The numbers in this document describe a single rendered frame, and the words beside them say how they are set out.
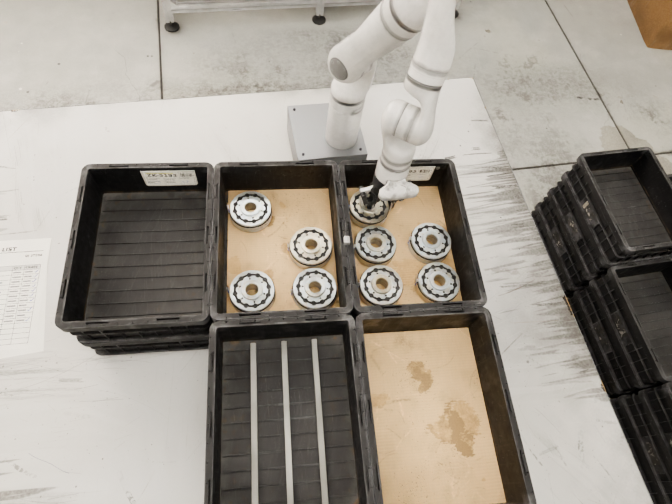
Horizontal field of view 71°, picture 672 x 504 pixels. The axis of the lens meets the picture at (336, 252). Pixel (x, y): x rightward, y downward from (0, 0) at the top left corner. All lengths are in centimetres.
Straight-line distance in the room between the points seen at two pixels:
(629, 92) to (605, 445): 236
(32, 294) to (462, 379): 107
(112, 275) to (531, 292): 109
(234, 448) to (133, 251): 51
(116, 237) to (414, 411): 80
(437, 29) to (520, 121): 198
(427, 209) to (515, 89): 180
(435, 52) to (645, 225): 134
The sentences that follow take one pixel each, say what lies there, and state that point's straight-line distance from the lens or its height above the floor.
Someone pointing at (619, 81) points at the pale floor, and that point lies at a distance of 339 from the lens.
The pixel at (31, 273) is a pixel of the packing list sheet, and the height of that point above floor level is 70.
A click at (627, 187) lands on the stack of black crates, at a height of 49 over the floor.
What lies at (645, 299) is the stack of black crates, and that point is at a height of 38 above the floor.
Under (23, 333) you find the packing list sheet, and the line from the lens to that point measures 138.
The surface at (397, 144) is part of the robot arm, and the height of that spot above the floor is 111.
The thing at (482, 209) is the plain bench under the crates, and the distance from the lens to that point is 150.
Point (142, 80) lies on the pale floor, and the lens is 278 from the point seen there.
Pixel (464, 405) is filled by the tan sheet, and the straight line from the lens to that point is 113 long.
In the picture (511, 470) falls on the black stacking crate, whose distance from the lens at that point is 109.
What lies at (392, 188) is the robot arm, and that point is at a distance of 107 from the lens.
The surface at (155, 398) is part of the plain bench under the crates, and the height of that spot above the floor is 70.
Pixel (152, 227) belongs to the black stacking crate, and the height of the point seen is 83.
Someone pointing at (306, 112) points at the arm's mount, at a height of 81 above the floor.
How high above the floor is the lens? 188
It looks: 63 degrees down
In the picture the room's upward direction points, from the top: 12 degrees clockwise
